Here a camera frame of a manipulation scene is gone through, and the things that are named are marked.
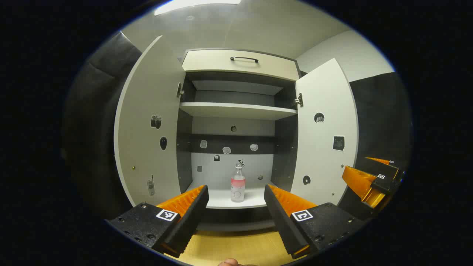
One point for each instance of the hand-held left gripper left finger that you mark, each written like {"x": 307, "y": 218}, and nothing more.
{"x": 192, "y": 210}

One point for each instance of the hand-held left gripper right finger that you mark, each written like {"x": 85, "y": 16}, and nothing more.
{"x": 281, "y": 214}

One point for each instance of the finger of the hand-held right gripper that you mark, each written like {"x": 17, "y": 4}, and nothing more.
{"x": 384, "y": 183}
{"x": 380, "y": 167}

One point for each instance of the clear bottle with pink label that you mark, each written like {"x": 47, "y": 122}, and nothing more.
{"x": 238, "y": 184}

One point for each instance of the white cabinet shelf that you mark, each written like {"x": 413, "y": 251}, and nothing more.
{"x": 236, "y": 110}
{"x": 218, "y": 197}

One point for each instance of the metal door hinge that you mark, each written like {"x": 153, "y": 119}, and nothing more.
{"x": 299, "y": 100}
{"x": 179, "y": 90}

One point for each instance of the white cabinet drawer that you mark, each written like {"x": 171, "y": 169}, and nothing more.
{"x": 207, "y": 62}

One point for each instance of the black backdrop cloth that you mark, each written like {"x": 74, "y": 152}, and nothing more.
{"x": 96, "y": 111}

